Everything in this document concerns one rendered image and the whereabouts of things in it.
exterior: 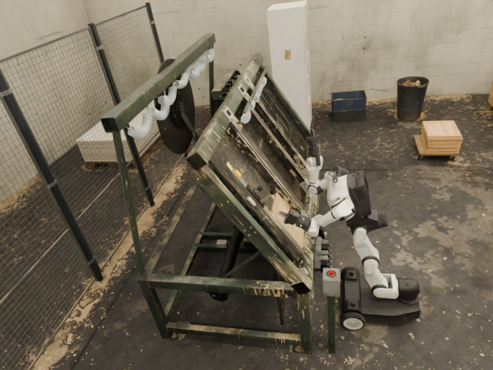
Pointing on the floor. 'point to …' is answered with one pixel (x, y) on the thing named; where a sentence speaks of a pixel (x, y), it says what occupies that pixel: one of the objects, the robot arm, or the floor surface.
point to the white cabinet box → (291, 54)
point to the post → (331, 324)
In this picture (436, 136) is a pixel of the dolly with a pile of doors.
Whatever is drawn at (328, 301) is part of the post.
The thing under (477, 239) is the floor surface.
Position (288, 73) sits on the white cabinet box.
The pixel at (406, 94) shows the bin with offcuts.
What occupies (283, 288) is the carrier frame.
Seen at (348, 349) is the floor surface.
